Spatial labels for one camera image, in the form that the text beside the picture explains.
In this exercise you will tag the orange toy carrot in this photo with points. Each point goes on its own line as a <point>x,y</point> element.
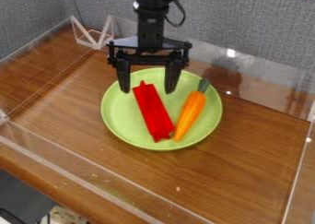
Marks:
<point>191,109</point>

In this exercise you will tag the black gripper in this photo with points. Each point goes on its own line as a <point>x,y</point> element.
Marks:
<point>148,48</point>

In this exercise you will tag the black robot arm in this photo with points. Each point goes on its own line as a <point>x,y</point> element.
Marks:
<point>158,4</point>

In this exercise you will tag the red rectangular block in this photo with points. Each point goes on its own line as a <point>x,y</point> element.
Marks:
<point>154,111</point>

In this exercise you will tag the clear acrylic enclosure wall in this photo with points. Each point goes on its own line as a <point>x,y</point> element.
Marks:
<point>248,174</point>

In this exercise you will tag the clear acrylic corner bracket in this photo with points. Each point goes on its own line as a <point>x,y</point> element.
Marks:
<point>90,37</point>

